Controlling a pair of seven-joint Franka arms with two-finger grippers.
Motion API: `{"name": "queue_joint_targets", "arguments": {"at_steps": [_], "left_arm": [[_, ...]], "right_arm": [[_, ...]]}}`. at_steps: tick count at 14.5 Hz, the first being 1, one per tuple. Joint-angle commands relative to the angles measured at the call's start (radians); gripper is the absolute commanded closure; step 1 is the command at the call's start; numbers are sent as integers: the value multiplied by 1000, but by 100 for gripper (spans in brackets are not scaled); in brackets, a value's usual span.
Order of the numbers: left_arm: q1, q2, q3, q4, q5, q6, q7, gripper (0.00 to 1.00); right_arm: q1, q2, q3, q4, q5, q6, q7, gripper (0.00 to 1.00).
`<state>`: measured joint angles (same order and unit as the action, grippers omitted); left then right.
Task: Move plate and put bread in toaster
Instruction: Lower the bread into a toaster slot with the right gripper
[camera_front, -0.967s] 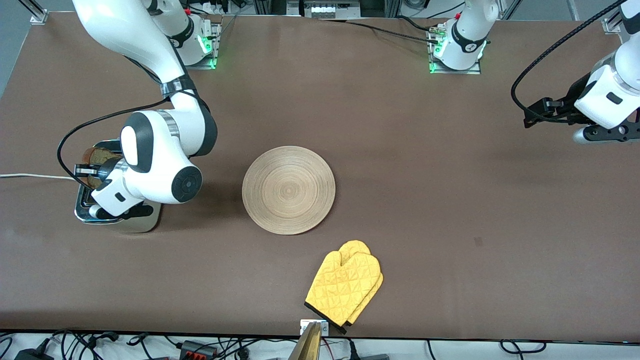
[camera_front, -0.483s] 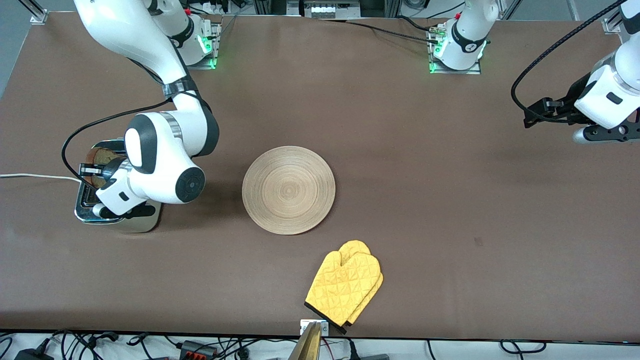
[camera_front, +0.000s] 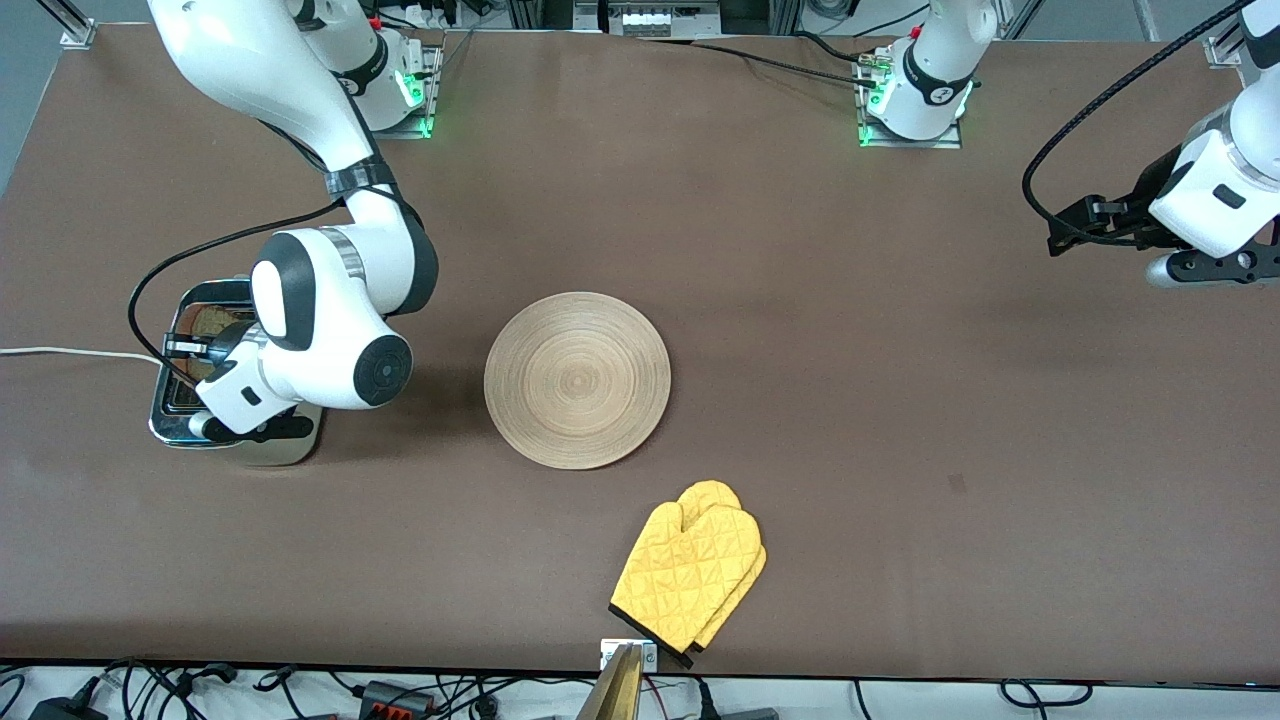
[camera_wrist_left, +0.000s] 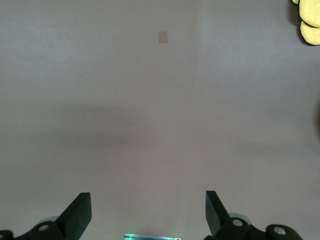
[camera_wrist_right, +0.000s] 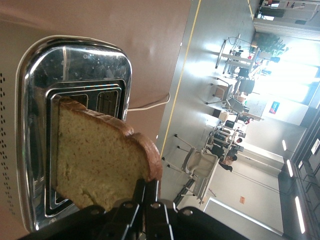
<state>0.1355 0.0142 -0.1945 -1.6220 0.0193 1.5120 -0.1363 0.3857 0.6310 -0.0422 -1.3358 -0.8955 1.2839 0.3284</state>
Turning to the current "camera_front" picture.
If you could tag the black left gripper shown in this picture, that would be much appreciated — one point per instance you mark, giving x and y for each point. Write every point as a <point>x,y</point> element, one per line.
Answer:
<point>1148,203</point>

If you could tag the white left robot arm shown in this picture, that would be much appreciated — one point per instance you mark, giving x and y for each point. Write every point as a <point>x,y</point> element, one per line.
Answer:
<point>930,70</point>

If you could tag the black adapter with red plugs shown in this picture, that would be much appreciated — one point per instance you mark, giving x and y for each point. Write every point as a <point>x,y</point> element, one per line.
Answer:
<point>395,698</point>

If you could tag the black power brick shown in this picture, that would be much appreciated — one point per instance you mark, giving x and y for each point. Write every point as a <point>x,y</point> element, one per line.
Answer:
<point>65,711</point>

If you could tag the round wooden plate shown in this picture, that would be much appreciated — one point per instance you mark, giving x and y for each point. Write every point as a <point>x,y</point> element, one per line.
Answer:
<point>578,380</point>

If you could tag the white power strip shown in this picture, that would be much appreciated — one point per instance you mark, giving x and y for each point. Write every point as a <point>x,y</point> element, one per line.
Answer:
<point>650,20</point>

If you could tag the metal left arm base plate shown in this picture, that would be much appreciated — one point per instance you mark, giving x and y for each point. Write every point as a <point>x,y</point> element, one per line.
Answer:
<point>950,140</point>

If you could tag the yellow quilted oven mitt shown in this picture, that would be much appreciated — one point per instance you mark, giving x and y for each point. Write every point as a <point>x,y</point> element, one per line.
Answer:
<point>690,565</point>
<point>742,585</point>

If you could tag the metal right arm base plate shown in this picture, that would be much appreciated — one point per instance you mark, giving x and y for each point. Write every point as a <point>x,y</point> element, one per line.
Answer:
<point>432,95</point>

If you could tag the white metal bracket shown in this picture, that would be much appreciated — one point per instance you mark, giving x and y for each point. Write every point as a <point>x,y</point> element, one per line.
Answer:
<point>608,652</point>

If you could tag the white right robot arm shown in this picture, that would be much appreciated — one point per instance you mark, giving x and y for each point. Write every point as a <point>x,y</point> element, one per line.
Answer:
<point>330,340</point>

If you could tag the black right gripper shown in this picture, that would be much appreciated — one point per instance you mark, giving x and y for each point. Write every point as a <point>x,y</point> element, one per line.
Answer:
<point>222,346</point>

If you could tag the brown bread slice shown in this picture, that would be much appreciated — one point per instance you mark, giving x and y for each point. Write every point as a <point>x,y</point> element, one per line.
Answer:
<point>220,320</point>

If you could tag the gold camera stand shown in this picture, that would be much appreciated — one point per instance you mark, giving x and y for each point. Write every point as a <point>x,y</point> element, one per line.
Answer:
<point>620,690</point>

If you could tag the aluminium frame post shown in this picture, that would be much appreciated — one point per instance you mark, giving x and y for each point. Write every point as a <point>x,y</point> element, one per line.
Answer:
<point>75,30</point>
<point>1225,48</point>

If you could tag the beige chrome two-slot toaster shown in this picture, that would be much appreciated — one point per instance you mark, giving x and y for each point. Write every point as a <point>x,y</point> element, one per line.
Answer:
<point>280,452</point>

